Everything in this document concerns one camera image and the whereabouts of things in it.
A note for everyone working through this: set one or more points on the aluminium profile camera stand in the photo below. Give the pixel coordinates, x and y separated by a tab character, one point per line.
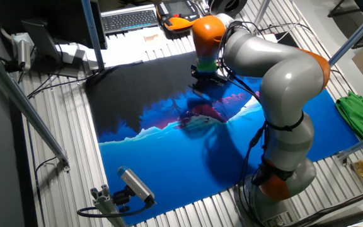
106	205

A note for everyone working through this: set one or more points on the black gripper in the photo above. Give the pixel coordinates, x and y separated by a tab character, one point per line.
207	75

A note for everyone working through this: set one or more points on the silver orange robot arm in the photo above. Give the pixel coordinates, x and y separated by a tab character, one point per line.
288	82

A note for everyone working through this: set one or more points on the silver cylindrical camera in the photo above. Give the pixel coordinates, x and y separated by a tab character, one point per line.
24	53

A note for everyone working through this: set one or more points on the blue mountain print mat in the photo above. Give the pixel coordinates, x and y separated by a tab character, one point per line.
169	164

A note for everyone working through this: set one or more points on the orange black teach pendant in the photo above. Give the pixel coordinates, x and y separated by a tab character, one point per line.
176	14

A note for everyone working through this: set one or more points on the green cloth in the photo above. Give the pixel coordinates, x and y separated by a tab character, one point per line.
361	119

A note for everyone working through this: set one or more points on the short aluminium frame beam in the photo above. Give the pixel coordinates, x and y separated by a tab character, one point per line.
361	144

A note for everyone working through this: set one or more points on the small wooden block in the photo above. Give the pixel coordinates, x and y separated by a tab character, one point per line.
151	38

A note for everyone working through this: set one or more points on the green gripper mount plate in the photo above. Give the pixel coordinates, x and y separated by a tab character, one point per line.
206	67

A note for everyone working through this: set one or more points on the aluminium frame post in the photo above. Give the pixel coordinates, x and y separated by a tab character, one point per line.
91	31
358	33
261	12

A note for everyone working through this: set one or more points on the black round spool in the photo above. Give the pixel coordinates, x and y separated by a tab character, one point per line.
228	6

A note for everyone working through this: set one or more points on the black pad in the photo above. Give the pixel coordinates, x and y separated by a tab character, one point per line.
287	41

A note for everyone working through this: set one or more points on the silver box camera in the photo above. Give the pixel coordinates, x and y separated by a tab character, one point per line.
135	184

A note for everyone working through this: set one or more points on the white paper sheet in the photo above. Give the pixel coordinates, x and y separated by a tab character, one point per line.
128	47

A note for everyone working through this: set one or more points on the long aluminium frame beam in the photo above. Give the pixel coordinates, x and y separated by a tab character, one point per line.
27	108

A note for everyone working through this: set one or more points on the black computer keyboard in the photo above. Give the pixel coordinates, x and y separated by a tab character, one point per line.
129	20

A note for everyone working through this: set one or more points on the black computer monitor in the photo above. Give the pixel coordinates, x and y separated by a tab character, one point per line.
58	19

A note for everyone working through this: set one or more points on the grey monitor stand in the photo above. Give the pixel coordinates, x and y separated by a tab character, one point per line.
41	41

